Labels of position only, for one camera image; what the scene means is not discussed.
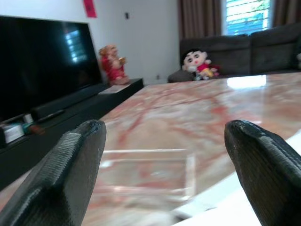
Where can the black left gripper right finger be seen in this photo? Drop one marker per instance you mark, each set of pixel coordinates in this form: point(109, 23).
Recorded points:
point(265, 176)

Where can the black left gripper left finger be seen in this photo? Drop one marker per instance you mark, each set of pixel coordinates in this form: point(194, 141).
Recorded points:
point(58, 176)

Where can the black TV console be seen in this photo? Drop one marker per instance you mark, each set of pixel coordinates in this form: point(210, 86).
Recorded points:
point(58, 131)

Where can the small orange brown object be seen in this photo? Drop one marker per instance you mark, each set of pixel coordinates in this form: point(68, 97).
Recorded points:
point(37, 130)

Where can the long white paper carton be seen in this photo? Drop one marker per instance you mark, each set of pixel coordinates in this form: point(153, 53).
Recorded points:
point(211, 202)

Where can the small white box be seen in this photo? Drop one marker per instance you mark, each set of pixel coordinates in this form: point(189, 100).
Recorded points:
point(14, 134)

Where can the clear plastic container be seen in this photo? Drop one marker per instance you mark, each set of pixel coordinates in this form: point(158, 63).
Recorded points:
point(190, 174)

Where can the black soundbar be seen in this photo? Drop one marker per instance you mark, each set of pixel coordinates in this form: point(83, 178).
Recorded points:
point(70, 101)

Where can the black flat screen television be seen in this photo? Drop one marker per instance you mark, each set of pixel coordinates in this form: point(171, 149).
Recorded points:
point(42, 61)

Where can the pink yellow plush toy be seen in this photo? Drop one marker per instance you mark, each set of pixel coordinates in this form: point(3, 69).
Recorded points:
point(216, 69)

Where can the red fortune god figurine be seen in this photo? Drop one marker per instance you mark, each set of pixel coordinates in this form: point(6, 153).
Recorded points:
point(114, 68)

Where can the dark grey sofa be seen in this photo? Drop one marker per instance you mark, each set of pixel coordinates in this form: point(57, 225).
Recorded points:
point(235, 56)

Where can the dark grey sofa cushion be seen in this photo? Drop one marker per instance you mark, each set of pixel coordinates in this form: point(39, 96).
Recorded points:
point(178, 76)

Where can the Shin-chan plush doll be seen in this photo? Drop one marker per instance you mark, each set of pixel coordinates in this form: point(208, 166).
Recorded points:
point(195, 58)

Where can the window with blinds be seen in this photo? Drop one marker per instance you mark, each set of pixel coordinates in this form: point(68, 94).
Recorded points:
point(247, 16)

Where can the brown curtain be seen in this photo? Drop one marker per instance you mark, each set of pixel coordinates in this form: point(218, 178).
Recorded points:
point(287, 11)
point(200, 16)

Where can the red paper wall banner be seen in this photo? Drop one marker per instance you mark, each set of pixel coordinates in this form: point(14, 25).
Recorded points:
point(89, 8)

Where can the grey wall switch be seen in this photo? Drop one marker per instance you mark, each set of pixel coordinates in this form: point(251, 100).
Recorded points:
point(127, 15)

